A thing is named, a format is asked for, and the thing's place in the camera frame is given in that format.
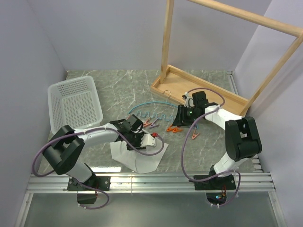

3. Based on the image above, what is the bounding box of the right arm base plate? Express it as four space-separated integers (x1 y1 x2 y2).
194 175 236 191

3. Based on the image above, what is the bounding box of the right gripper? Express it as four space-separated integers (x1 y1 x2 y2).
172 105 199 127

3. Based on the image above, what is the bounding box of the white plastic basket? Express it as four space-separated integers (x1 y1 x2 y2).
48 76 103 134

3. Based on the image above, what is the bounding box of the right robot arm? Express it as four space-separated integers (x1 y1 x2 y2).
172 87 262 190

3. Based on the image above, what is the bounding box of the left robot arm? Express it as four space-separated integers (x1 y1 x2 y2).
42 115 144 190

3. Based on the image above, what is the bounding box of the wooden rack with tray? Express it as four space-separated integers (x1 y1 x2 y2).
150 0 303 115

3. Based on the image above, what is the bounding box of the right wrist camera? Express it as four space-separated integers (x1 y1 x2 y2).
182 92 194 108

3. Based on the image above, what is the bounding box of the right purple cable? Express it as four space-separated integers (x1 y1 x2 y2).
181 87 242 208

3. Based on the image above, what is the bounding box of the orange clothespin right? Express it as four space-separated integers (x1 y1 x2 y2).
172 127 183 133

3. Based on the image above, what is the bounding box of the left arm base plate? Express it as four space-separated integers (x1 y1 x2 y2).
67 176 111 191

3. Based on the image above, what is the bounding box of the white underwear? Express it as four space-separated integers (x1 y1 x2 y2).
110 141 169 174

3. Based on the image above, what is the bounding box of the purple clothespin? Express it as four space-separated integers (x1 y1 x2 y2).
150 121 159 128

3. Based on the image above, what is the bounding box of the blue wire hanger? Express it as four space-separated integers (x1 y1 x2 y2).
127 98 179 128

